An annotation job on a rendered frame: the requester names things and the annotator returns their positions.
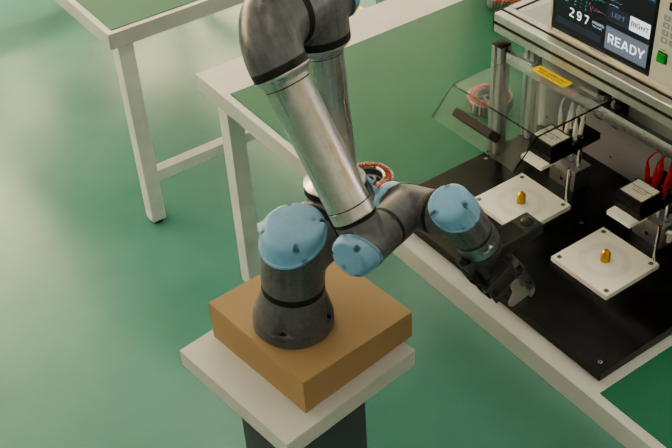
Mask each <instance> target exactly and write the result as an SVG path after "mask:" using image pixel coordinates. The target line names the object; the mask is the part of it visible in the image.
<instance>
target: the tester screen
mask: <svg viewBox="0 0 672 448"><path fill-rule="evenodd" d="M609 5H610V6H612V7H614V8H616V9H618V10H620V11H622V12H624V13H626V14H629V15H631V16H633V17H635V18H637V19H639V20H641V21H643V22H645V23H647V24H650V25H651V31H650V37H649V39H647V38H645V37H643V36H641V35H638V34H636V33H634V32H632V31H630V30H628V29H626V28H624V27H622V26H620V25H618V24H616V23H614V22H612V21H610V20H608V11H609ZM569 6H571V7H573V8H575V9H577V10H579V11H581V12H583V13H585V14H587V15H589V16H591V21H590V27H588V26H586V25H584V24H582V23H580V22H578V21H576V20H574V19H572V18H570V17H568V8H569ZM655 7H656V0H556V5H555V16H554V25H556V26H558V27H560V28H562V29H564V30H566V31H568V32H570V33H572V34H574V35H576V36H578V37H580V38H581V39H583V40H585V41H587V42H589V43H591V44H593V45H595V46H597V47H599V48H601V49H603V50H605V51H607V52H609V53H610V54H612V55H614V56H616V57H618V58H620V59H622V60H624V61H626V62H628V63H630V64H632V65H634V66H636V67H638V68H640V69H641V70H643V71H645V72H646V67H647V60H648V54H649V47H650V40H651V34H652V27H653V20H654V14H655ZM557 14H558V15H560V16H562V17H564V18H565V19H567V20H569V21H571V22H573V23H575V24H577V25H579V26H581V27H583V28H585V29H587V30H589V31H591V32H593V33H595V34H597V35H599V36H601V39H600V43H598V42H596V41H594V40H592V39H590V38H588V37H586V36H584V35H582V34H580V33H578V32H576V31H574V30H572V29H571V28H569V27H567V26H565V25H563V24H561V23H559V22H557V21H556V16H557ZM606 25H608V26H610V27H612V28H614V29H616V30H618V31H620V32H622V33H624V34H626V35H628V36H630V37H632V38H634V39H636V40H638V41H640V42H642V43H644V44H646V45H648V46H649V47H648V54H647V60H646V67H645V68H643V67H641V66H639V65H637V64H635V63H633V62H631V61H629V60H627V59H625V58H623V57H621V56H619V55H617V54H615V53H614V52H612V51H610V50H608V49H606V48H604V41H605V33H606Z"/></svg>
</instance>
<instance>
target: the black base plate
mask: <svg viewBox="0 0 672 448"><path fill-rule="evenodd" d="M582 159H583V160H585V161H586V162H588V163H590V164H591V173H590V181H589V184H588V185H587V186H585V187H583V188H581V189H579V190H577V191H575V192H574V193H573V192H571V191H570V190H569V198H568V203H569V204H570V205H571V209H570V210H568V211H567V212H565V213H563V214H561V215H559V216H557V217H556V218H554V219H552V220H550V221H548V222H546V223H545V224H543V233H542V234H541V235H539V236H538V237H536V238H534V239H532V240H530V241H529V242H527V243H525V244H523V245H522V246H520V247H518V248H516V249H515V250H513V251H512V255H514V256H515V257H516V258H517V259H518V260H519V261H520V262H521V263H522V265H523V266H524V269H525V270H526V272H527V273H528V274H529V275H530V276H531V278H532V279H533V281H534V283H535V292H534V294H533V295H532V297H530V296H529V295H527V296H526V297H525V298H524V299H522V300H521V301H520V302H519V303H517V304H516V305H515V306H512V307H511V306H509V305H508V301H509V299H510V296H511V294H512V290H511V289H510V290H509V291H508V292H507V293H506V294H505V296H503V297H502V298H501V299H500V301H499V302H501V303H502V304H503V305H504V306H506V307H507V308H508V309H509V310H511V311H512V312H513V313H514V314H516V315H517V316H518V317H519V318H521V319H522V320H523V321H524V322H526V323H527V324H528V325H529V326H531V327H532V328H533V329H534V330H536V331H537V332H538V333H539V334H541V335H542V336H543V337H544V338H546V339H547V340H548V341H549V342H551V343H552V344H553V345H554V346H556V347H557V348H558V349H559V350H561V351H562V352H563V353H564V354H566V355H567V356H568V357H569V358H571V359H572V360H573V361H574V362H576V363H577V364H578V365H579V366H581V367H582V368H583V369H584V370H586V371H587V372H588V373H589V374H591V375H592V376H593V377H595V378H596V379H597V380H598V381H601V380H602V379H604V378H605V377H607V376H608V375H610V374H611V373H613V372H614V371H616V370H617V369H619V368H620V367H622V366H624V365H625V364H627V363H628V362H630V361H631V360H633V359H634V358H636V357H637V356H639V355H640V354H642V353H643V352H645V351H646V350H648V349H649V348H651V347H653V346H654V345H656V344H657V343H659V342H660V341H662V340H663V339H665V338H666V337H668V336H669V335H671V334H672V242H671V243H670V244H669V245H666V246H664V247H663V248H661V249H658V252H657V257H656V262H657V263H658V264H659V268H658V269H657V270H655V271H654V272H652V273H650V274H649V275H647V276H645V277H644V278H642V279H641V280H639V281H637V282H636V283H634V284H632V285H631V286H629V287H627V288H626V289H624V290H623V291H621V292H619V293H618V294H616V295H614V296H613V297H611V298H609V299H608V300H604V299H603V298H601V297H600V296H599V295H597V294H596V293H595V292H593V291H592V290H590V289H589V288H588V287H586V286H585V285H584V284H582V283H581V282H579V281H578V280H577V279H575V278H574V277H573V276H571V275H570V274H568V273H567V272H566V271H564V270H563V269H562V268H560V267H559V266H557V265H556V264H555V263H553V262H552V261H551V256H553V255H554V254H556V253H558V252H560V251H561V250H563V249H565V248H567V247H569V246H570V245H572V244H574V243H576V242H577V241H579V240H581V239H583V238H584V237H586V236H588V235H590V234H591V233H593V232H595V231H597V230H599V229H600V228H602V227H604V228H606V229H607V230H609V231H610V232H612V233H613V234H615V235H616V236H618V237H619V238H621V239H622V240H624V241H625V242H627V243H628V244H630V245H631V246H633V247H634V248H636V249H637V250H639V251H640V252H642V253H643V254H645V255H646V256H648V257H649V258H651V259H652V256H653V250H654V245H652V244H651V243H649V242H648V241H646V240H645V239H643V238H642V237H640V236H639V235H637V234H635V233H634V232H632V228H630V229H629V228H627V227H626V226H624V225H623V224H621V223H620V222H618V221H617V220H615V219H613V218H612V217H610V216H609V215H607V214H606V213H607V210H608V209H610V208H612V207H613V206H615V205H613V200H614V197H616V191H617V189H618V188H620V187H622V186H624V185H625V184H627V183H629V182H631V181H630V180H629V179H627V178H625V177H624V176H622V175H621V174H619V173H617V172H616V171H614V170H612V169H611V168H609V167H608V166H606V165H604V164H603V163H601V162H599V161H598V160H596V159H594V158H593V157H591V156H590V155H588V154H586V153H585V152H583V151H582ZM549 171H550V167H548V168H546V169H544V170H542V171H540V170H538V169H537V168H535V167H534V166H532V165H531V164H529V163H528V162H526V161H525V160H522V162H521V163H520V165H519V166H518V168H517V169H516V170H515V172H512V171H511V170H509V169H508V168H506V167H505V166H503V165H502V164H500V163H499V162H497V161H496V160H494V159H493V158H491V157H490V156H488V155H487V154H485V153H482V154H480V155H478V156H476V157H474V158H472V159H470V160H468V161H466V162H464V163H462V164H460V165H458V166H456V167H454V168H452V169H450V170H448V171H446V172H444V173H442V174H440V175H437V176H435V177H433V178H431V179H429V180H427V181H425V182H423V183H421V184H419V185H417V186H422V187H427V188H431V189H436V190H437V189H438V188H439V187H441V186H443V185H444V186H445V185H449V184H459V185H461V186H463V187H465V188H466V189H467V190H468V191H469V192H470V193H471V194H472V195H473V196H474V197H476V196H478V195H480V194H482V193H484V192H486V191H488V190H490V189H492V188H494V187H496V186H498V185H500V184H502V183H504V182H505V181H507V180H509V179H511V178H513V177H515V176H517V175H519V174H521V173H523V174H525V175H526V176H528V177H529V178H531V179H532V180H534V181H535V182H537V183H538V184H540V185H541V186H543V187H544V188H546V189H547V190H549V191H550V192H552V193H553V194H555V195H556V196H558V197H559V198H561V199H562V200H564V199H565V190H566V188H565V187H564V186H562V185H561V184H559V183H558V182H556V181H554V180H553V179H551V178H550V177H549ZM414 234H416V235H417V236H418V237H419V238H421V239H422V240H423V241H424V242H426V243H427V244H428V245H429V246H431V247H432V248H433V249H434V250H436V251H437V252H438V253H439V254H441V255H442V256H443V257H444V258H446V259H447V260H448V261H449V262H451V263H452V264H453V265H454V266H456V267H457V268H458V269H459V270H461V268H460V267H459V265H458V264H457V263H456V262H455V260H456V259H457V258H458V257H459V256H460V255H461V254H460V253H459V251H458V250H457V249H456V248H455V246H454V245H453V244H452V243H451V241H450V240H449V239H448V238H447V237H444V236H440V235H435V234H430V233H426V232H421V231H415V232H414Z"/></svg>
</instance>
